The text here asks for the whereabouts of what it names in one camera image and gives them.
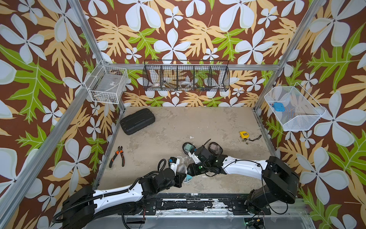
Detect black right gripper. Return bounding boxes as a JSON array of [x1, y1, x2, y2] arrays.
[[182, 162, 210, 176]]

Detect green charger plug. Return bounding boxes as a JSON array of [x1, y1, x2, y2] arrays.
[[185, 145, 192, 152]]

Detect teal charger plug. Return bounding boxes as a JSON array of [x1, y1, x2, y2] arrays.
[[183, 174, 192, 183]]

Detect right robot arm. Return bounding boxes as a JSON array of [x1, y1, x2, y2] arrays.
[[182, 143, 299, 214]]

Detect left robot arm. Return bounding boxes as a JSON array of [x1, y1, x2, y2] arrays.
[[51, 168, 186, 229]]

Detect yellow tape measure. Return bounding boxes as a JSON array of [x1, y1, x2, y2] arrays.
[[239, 131, 249, 140]]

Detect orange black pliers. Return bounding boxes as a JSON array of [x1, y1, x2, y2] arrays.
[[108, 145, 126, 169]]

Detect black hard plastic case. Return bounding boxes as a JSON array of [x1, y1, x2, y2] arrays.
[[120, 108, 155, 135]]

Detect blue object in basket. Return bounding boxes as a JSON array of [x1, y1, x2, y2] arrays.
[[272, 102, 286, 112]]

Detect white mesh basket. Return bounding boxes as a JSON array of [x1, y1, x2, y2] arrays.
[[264, 83, 326, 132]]

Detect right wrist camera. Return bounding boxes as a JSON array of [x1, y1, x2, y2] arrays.
[[188, 152, 201, 164]]

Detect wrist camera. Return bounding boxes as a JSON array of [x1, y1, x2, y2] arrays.
[[188, 152, 201, 164], [168, 157, 180, 173]]

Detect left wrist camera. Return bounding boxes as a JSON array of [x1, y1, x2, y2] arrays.
[[168, 157, 180, 173]]

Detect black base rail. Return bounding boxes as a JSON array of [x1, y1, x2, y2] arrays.
[[120, 193, 271, 216]]

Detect black wire basket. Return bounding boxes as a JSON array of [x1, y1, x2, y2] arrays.
[[142, 60, 230, 92]]

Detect white wire basket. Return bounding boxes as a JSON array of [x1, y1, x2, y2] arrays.
[[85, 61, 129, 105]]

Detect aluminium frame post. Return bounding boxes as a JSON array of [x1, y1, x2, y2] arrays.
[[68, 1, 125, 112]]

